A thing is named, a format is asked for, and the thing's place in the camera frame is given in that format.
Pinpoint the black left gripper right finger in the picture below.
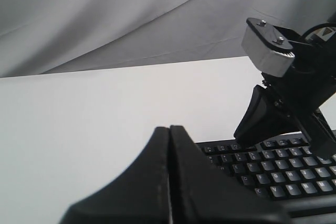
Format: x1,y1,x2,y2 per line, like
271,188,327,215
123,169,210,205
169,125,290,223

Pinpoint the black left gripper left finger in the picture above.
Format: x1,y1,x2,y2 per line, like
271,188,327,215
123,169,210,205
61,127,171,223

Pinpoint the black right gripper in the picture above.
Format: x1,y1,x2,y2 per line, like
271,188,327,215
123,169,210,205
234,27,335,159

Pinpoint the black acer keyboard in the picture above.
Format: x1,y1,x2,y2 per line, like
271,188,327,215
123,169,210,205
198,133,335,223

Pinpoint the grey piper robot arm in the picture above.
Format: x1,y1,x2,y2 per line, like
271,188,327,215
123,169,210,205
61,17,335,223

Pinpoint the grey backdrop cloth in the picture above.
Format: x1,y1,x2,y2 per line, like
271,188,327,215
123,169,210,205
1,0,335,77

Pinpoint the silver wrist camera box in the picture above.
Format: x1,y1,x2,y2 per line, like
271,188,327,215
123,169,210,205
241,17,295,77

